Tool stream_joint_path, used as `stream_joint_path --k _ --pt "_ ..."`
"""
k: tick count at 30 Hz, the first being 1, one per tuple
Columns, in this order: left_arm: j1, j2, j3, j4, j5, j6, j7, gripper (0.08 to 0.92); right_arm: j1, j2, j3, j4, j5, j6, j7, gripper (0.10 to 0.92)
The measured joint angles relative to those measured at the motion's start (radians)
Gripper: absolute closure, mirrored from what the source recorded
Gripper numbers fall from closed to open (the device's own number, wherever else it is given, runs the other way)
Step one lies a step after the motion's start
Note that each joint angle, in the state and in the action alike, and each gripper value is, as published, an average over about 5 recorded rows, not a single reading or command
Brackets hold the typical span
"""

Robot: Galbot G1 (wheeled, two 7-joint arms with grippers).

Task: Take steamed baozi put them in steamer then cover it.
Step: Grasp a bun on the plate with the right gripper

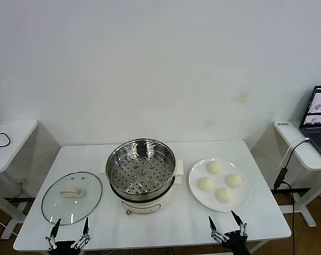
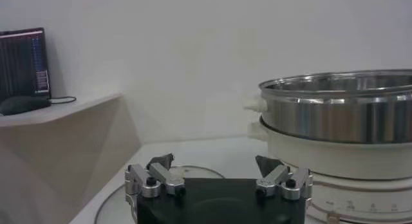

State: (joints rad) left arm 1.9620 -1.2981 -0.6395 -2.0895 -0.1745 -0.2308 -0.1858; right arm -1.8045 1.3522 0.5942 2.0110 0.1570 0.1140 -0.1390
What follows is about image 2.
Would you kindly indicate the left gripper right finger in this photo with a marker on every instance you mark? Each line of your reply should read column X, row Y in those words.
column 273, row 178

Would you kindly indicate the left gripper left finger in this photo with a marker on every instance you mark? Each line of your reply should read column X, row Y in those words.
column 167, row 180

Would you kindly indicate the stainless steel steamer basket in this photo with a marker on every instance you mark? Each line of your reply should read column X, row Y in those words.
column 322, row 119

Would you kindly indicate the cream electric cooker pot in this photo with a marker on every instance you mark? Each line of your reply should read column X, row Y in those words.
column 338, row 161

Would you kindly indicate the white side table with mouse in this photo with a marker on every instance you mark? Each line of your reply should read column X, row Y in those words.
column 64, row 141

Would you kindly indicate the black computer mouse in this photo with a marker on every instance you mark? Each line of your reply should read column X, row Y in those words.
column 22, row 104

